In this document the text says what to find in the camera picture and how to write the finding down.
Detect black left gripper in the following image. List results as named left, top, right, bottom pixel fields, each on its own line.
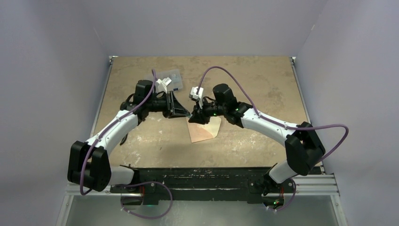
left=146, top=91, right=189, bottom=118

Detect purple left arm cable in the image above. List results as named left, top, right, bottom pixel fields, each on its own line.
left=79, top=68, right=173, bottom=220

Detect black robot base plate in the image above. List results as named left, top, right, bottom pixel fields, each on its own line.
left=105, top=167, right=294, bottom=205

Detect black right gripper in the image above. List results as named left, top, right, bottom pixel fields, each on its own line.
left=189, top=97, right=227, bottom=125

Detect black pliers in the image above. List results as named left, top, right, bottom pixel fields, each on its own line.
left=120, top=133, right=128, bottom=145

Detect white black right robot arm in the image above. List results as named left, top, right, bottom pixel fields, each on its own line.
left=188, top=83, right=326, bottom=192

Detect aluminium frame rail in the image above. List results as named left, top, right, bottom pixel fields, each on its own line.
left=64, top=174, right=340, bottom=196

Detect clear plastic organizer box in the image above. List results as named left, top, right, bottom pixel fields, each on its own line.
left=156, top=69, right=183, bottom=91

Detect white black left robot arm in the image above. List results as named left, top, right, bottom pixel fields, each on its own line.
left=67, top=80, right=190, bottom=193

